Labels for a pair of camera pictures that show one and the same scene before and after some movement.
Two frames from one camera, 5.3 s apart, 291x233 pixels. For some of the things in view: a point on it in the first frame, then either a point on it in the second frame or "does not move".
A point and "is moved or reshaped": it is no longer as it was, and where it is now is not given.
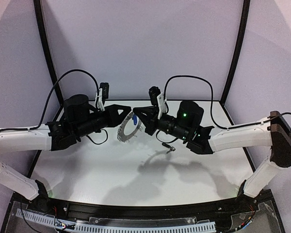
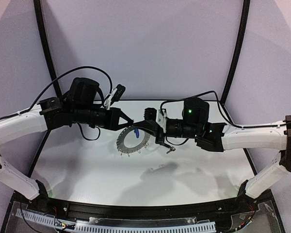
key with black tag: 172,148 does not move
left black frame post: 53,66 does not move
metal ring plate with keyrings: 121,135 is moved or reshaped
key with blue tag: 135,118 → 137,131
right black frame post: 245,14 does not move
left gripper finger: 113,109 → 119,127
